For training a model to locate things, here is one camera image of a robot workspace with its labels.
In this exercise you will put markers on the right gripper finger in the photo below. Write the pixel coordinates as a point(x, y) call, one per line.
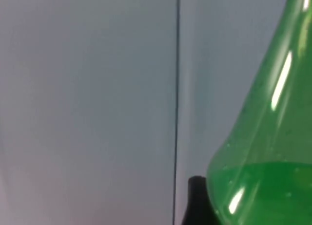
point(197, 203)

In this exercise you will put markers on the green bottle with black cap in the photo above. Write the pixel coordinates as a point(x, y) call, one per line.
point(268, 149)

